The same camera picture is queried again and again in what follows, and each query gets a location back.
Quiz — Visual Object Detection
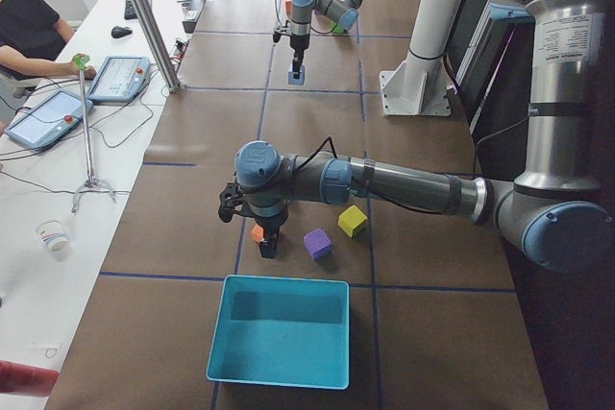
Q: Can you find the person in black shirt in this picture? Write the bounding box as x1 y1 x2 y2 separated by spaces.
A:
1 0 79 80

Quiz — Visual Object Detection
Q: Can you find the aluminium frame post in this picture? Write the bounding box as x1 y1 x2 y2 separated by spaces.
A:
131 0 182 93

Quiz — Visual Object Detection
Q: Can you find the light blue foam block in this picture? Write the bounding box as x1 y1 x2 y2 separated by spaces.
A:
287 64 306 85

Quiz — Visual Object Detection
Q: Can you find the orange foam block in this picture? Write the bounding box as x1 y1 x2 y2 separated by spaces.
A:
251 224 264 243

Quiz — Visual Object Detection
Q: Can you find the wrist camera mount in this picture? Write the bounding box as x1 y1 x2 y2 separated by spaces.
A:
273 20 291 43
218 182 251 223

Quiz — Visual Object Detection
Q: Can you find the far teach pendant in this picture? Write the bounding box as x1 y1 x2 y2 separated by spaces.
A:
86 56 150 106

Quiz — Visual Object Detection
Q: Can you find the purple foam block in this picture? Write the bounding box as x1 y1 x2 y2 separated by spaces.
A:
303 228 332 260

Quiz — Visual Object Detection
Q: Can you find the green foam block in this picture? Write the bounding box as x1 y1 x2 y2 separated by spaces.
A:
331 23 348 35

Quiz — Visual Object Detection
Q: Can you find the metal stand with green knob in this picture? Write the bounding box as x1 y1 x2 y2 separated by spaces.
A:
71 54 116 214

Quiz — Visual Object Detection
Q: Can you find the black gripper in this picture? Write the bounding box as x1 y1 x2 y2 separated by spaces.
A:
258 215 287 259
290 35 309 77

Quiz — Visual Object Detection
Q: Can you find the red object at edge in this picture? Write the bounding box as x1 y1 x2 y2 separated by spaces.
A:
1 360 60 398

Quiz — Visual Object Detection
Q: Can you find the black computer mouse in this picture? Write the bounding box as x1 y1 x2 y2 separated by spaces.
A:
111 26 133 38

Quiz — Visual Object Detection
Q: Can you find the near teach pendant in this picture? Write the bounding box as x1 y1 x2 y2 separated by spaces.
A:
5 90 83 151

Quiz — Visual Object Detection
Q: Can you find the yellow foam block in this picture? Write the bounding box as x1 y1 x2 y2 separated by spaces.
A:
337 205 368 238

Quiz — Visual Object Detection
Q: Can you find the paper cup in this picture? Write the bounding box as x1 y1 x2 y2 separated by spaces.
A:
36 220 69 253

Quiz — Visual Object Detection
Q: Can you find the teach pendant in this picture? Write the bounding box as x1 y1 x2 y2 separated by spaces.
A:
86 56 150 106
5 90 83 151

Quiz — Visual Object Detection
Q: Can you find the teal plastic bin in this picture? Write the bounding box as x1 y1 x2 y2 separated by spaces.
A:
206 275 351 390

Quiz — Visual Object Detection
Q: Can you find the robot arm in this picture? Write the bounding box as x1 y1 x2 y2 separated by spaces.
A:
218 0 614 273
277 0 364 85

